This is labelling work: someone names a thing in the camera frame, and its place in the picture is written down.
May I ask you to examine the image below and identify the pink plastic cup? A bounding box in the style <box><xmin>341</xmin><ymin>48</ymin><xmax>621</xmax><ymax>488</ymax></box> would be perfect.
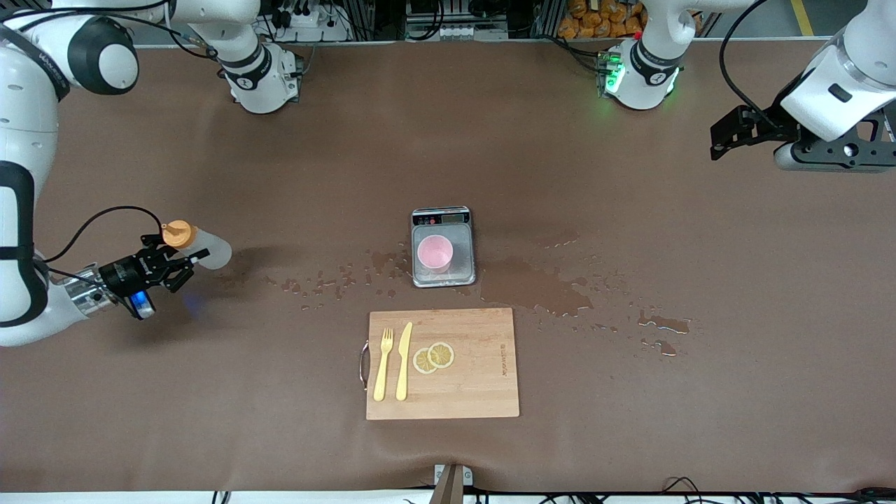
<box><xmin>417</xmin><ymin>235</ymin><xmax>454</xmax><ymax>274</ymax></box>

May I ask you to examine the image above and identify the brown table cover mat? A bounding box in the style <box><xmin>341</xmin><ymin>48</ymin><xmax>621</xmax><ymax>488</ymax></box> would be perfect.
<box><xmin>0</xmin><ymin>38</ymin><xmax>896</xmax><ymax>494</ymax></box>

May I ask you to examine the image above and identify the orange snack packets pile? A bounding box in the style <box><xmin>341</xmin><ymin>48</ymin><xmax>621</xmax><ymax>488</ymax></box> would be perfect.
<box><xmin>558</xmin><ymin>0</ymin><xmax>648</xmax><ymax>39</ymax></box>

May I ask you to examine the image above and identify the yellow plastic fork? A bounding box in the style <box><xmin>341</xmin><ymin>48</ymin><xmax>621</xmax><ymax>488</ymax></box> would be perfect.
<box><xmin>372</xmin><ymin>328</ymin><xmax>395</xmax><ymax>403</ymax></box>

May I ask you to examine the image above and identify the yellow plastic knife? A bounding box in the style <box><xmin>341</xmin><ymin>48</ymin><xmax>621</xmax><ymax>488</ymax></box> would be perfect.
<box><xmin>395</xmin><ymin>321</ymin><xmax>414</xmax><ymax>402</ymax></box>

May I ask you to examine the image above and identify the white power strip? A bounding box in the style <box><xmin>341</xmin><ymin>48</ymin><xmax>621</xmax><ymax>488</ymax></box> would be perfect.
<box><xmin>273</xmin><ymin>3</ymin><xmax>351</xmax><ymax>43</ymax></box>

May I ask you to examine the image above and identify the silver digital kitchen scale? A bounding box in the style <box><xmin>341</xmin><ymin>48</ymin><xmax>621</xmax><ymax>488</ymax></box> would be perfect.
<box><xmin>410</xmin><ymin>206</ymin><xmax>477</xmax><ymax>288</ymax></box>

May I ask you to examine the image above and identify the bamboo cutting board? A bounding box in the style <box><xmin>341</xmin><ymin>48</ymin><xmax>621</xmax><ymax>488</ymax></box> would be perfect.
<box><xmin>359</xmin><ymin>307</ymin><xmax>521</xmax><ymax>421</ymax></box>

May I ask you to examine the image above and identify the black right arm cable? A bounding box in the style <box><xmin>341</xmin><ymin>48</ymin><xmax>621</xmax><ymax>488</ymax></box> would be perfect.
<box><xmin>0</xmin><ymin>0</ymin><xmax>218</xmax><ymax>265</ymax></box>

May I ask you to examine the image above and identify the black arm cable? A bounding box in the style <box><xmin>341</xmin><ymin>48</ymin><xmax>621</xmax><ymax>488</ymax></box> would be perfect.
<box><xmin>0</xmin><ymin>0</ymin><xmax>218</xmax><ymax>265</ymax></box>
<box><xmin>720</xmin><ymin>0</ymin><xmax>785</xmax><ymax>132</ymax></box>

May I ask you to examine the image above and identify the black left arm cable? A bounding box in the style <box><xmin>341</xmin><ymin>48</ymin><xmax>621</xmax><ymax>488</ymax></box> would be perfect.
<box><xmin>720</xmin><ymin>0</ymin><xmax>785</xmax><ymax>132</ymax></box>

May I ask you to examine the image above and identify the metal table edge bracket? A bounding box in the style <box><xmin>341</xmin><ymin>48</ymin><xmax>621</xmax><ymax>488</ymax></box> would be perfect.
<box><xmin>428</xmin><ymin>463</ymin><xmax>474</xmax><ymax>504</ymax></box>

